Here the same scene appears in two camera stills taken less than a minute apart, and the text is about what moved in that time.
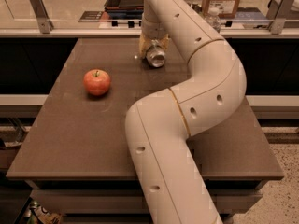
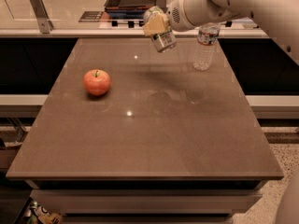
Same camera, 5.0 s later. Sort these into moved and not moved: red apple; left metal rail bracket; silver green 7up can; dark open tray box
Moved: silver green 7up can
Not moved: left metal rail bracket; red apple; dark open tray box
